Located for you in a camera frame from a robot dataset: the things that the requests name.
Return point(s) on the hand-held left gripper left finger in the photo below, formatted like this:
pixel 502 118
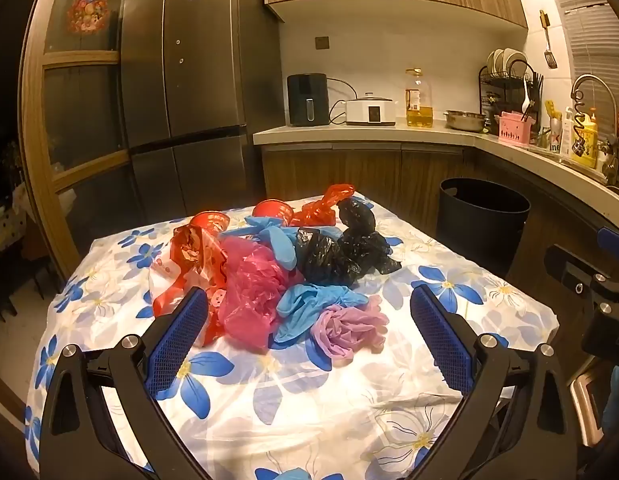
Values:
pixel 182 340

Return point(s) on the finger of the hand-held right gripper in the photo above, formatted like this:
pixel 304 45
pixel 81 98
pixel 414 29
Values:
pixel 614 240
pixel 569 267

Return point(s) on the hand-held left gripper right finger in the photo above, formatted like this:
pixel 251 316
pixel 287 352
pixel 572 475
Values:
pixel 439 340

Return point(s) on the large red plastic bag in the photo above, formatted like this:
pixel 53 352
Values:
pixel 199 260

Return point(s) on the pink plastic bag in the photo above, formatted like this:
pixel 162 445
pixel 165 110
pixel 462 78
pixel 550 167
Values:
pixel 254 290

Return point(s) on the black trash bin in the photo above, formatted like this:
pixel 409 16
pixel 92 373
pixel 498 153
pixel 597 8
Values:
pixel 479 240

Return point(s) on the purple disposable glove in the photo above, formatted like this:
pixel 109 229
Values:
pixel 339 332

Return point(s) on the black plastic bag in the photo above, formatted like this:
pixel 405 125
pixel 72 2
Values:
pixel 362 245
pixel 319 260

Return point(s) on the blue disposable glove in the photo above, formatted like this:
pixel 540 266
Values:
pixel 277 245
pixel 304 310

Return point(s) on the small red plastic bag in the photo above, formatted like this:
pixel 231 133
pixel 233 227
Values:
pixel 322 210

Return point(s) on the yellow detergent bottle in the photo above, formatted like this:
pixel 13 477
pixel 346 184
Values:
pixel 585 145

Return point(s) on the white bottle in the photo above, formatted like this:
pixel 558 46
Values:
pixel 567 135

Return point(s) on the silver drink can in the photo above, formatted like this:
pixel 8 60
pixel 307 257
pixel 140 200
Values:
pixel 554 140

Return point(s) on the blue floral tablecloth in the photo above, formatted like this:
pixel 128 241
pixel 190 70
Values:
pixel 299 400

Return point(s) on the pink utensil holder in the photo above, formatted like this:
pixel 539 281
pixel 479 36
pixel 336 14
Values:
pixel 514 132

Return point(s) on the yellow scrubber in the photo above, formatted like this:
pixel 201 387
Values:
pixel 550 109

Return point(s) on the white spoon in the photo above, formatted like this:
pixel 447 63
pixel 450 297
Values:
pixel 526 105

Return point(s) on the steel faucet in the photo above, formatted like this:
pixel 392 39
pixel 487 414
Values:
pixel 587 77

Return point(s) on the steel basin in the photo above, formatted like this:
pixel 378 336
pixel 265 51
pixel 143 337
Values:
pixel 464 121

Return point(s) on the hanging slotted spatula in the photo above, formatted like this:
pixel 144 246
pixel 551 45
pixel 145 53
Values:
pixel 550 59

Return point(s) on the black dish rack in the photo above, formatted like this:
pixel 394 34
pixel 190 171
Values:
pixel 494 87

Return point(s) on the wooden kitchen counter cabinet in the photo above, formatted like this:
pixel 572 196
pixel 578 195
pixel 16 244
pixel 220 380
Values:
pixel 339 170

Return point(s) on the window blinds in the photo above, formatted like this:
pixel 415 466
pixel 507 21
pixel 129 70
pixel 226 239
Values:
pixel 594 35

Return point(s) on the dotted cloth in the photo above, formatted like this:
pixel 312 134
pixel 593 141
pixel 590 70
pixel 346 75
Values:
pixel 4 232

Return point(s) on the white plate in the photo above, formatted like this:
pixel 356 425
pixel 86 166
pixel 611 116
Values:
pixel 498 60
pixel 515 57

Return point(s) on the cooking oil bottle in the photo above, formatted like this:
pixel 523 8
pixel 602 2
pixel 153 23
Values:
pixel 419 105

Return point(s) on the dark steel refrigerator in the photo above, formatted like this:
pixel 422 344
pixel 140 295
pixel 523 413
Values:
pixel 189 110

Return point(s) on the white electric cooker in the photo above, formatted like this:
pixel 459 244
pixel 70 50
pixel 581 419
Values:
pixel 372 112

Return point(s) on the black air fryer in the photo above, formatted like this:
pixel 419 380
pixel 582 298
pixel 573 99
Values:
pixel 307 100

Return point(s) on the wooden glass door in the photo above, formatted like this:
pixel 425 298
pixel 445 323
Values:
pixel 34 110

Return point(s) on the red flower sticker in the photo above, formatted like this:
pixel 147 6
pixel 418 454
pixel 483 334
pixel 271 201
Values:
pixel 87 14

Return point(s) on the dark wall socket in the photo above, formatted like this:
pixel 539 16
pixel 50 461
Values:
pixel 322 43

